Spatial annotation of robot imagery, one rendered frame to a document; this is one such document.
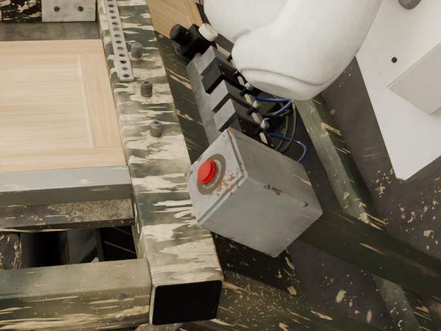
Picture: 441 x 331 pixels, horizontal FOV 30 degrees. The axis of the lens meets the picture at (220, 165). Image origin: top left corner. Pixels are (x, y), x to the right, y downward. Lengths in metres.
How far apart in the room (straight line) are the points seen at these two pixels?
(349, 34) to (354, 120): 1.47
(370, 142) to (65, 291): 1.32
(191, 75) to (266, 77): 0.79
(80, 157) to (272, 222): 0.47
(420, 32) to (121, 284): 0.60
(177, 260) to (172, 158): 0.26
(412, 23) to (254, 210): 0.36
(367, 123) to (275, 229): 1.21
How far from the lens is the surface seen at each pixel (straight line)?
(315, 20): 1.04
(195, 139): 1.64
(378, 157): 2.39
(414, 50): 1.18
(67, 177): 1.53
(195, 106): 1.75
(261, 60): 1.05
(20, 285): 1.34
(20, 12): 2.00
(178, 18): 2.82
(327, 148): 2.27
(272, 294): 1.50
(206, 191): 1.27
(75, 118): 1.70
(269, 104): 2.54
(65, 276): 1.35
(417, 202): 2.23
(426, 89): 1.21
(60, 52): 1.88
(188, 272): 1.37
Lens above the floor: 1.63
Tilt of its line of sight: 34 degrees down
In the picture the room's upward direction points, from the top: 64 degrees counter-clockwise
